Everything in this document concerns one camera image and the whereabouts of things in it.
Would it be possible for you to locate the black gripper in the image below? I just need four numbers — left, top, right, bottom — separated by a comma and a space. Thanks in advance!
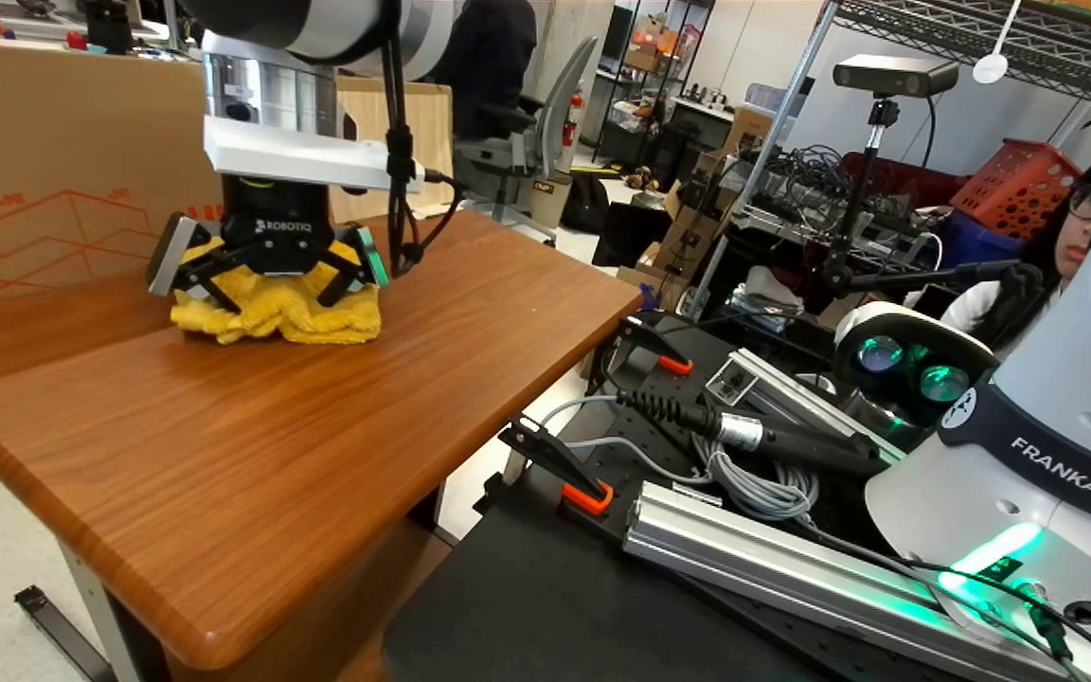
146, 175, 394, 311

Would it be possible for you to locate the yellow towel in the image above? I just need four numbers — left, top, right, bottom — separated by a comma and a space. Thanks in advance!
166, 234, 391, 348

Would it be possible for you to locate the light wooden board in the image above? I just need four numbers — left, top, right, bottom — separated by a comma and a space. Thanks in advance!
329, 75, 458, 227

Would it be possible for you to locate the cardboard box with orange print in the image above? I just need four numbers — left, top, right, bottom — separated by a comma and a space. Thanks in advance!
0, 41, 229, 313

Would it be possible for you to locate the black garment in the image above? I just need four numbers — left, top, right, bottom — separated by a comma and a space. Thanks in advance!
440, 0, 547, 142

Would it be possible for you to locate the light grey office chair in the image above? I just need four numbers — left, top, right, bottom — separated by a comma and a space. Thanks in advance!
449, 32, 610, 217

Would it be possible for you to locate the short aluminium profile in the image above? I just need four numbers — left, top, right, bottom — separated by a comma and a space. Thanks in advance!
701, 344, 912, 466

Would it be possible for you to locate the black dome with teal lenses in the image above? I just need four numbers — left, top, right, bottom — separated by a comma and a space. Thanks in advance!
829, 295, 999, 444

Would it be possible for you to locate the blue bin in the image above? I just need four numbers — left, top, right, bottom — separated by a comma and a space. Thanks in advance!
939, 212, 1032, 270

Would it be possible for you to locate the white round hanging object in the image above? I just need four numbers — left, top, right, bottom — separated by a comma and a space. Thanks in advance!
969, 0, 1028, 92

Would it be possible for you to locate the red plastic basket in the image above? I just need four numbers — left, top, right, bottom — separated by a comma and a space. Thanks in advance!
946, 135, 1085, 247

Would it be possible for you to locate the person with glasses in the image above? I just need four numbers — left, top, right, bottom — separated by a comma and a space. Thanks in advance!
934, 140, 1091, 353

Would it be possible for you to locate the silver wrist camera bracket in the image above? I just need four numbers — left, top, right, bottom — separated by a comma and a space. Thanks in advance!
196, 113, 400, 193

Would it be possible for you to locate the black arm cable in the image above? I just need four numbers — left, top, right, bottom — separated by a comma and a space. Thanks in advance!
377, 0, 464, 275

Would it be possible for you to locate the black clamp with orange handle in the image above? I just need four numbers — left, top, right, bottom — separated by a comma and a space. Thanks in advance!
495, 411, 623, 521
617, 319, 705, 386

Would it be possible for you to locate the black table leg frame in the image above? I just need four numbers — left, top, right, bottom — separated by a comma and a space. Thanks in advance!
13, 536, 150, 682

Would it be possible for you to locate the black thick cable sleeve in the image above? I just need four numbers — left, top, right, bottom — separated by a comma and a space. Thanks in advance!
602, 375, 895, 482

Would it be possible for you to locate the grey cable bundle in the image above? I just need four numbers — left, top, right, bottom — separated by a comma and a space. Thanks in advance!
692, 435, 829, 521

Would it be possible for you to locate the black camera stand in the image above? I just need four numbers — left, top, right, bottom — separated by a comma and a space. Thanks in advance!
836, 92, 905, 295

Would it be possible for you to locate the long aluminium rail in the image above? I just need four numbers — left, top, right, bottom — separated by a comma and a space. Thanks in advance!
617, 477, 1076, 682

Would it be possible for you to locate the black depth camera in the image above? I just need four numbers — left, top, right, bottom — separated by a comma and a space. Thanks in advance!
829, 50, 965, 99

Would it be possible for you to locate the metal wire shelf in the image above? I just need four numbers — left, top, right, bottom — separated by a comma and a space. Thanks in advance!
692, 0, 1091, 322

